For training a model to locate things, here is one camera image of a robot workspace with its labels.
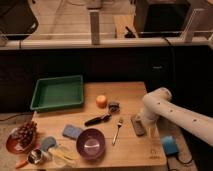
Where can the grey metal post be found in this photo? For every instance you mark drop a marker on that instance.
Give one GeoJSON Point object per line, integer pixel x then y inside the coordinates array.
{"type": "Point", "coordinates": [95, 29]}

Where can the blue grey cloth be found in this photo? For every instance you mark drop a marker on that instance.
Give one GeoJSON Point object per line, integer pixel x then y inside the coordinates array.
{"type": "Point", "coordinates": [48, 143]}

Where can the silver metal fork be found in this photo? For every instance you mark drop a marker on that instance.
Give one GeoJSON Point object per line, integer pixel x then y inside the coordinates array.
{"type": "Point", "coordinates": [119, 124]}

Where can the wooden cutting board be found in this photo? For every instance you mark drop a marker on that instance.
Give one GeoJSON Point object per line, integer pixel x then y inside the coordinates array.
{"type": "Point", "coordinates": [130, 152]}

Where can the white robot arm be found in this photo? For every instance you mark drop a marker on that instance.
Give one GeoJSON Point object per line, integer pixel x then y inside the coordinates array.
{"type": "Point", "coordinates": [158, 103]}

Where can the grey whiteboard eraser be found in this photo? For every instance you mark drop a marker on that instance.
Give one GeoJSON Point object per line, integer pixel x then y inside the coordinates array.
{"type": "Point", "coordinates": [137, 125]}

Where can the purple bowl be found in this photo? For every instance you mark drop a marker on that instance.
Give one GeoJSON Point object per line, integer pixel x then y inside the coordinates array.
{"type": "Point", "coordinates": [90, 144]}

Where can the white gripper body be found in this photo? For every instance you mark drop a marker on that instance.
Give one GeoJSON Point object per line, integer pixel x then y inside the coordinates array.
{"type": "Point", "coordinates": [150, 129]}

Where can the small grey metal clip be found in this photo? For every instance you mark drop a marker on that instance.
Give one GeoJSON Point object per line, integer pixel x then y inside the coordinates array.
{"type": "Point", "coordinates": [113, 107]}

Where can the green plastic tray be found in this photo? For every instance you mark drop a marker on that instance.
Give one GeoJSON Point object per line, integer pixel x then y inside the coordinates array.
{"type": "Point", "coordinates": [58, 93]}

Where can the blue tape roll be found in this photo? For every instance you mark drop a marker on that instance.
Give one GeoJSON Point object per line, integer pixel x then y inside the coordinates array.
{"type": "Point", "coordinates": [169, 145]}

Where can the black monitor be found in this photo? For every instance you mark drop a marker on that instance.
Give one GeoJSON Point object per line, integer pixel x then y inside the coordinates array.
{"type": "Point", "coordinates": [17, 20]}

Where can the bunch of dark grapes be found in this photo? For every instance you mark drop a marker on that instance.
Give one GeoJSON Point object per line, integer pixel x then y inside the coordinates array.
{"type": "Point", "coordinates": [24, 134]}

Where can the orange round fruit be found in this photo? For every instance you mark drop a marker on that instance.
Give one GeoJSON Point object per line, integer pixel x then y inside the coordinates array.
{"type": "Point", "coordinates": [101, 101]}

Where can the silver measuring cup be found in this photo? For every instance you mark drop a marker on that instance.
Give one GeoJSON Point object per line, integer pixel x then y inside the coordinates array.
{"type": "Point", "coordinates": [36, 157]}

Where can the yellow banana toy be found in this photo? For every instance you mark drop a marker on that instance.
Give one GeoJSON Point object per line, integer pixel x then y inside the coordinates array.
{"type": "Point", "coordinates": [66, 157]}

